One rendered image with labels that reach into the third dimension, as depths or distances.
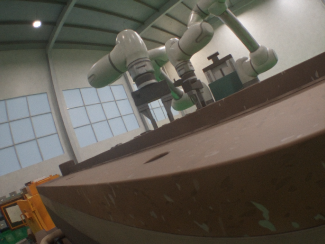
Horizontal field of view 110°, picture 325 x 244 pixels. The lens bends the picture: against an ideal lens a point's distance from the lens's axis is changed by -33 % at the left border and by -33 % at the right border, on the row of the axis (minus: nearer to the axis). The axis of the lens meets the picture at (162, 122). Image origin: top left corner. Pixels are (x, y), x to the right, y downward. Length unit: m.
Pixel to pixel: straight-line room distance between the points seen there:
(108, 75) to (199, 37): 0.41
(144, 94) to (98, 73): 0.22
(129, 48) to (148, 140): 0.49
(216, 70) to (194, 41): 1.02
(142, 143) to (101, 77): 0.54
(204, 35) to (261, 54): 0.69
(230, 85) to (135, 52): 1.19
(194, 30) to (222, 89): 0.98
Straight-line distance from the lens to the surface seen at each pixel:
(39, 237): 0.54
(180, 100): 1.54
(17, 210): 3.78
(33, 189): 2.34
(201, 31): 0.76
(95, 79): 0.70
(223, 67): 1.75
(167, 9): 12.09
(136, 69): 0.58
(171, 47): 0.87
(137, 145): 0.16
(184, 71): 0.83
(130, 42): 0.62
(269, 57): 1.38
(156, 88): 0.58
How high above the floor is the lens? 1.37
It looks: 2 degrees up
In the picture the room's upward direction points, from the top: 23 degrees counter-clockwise
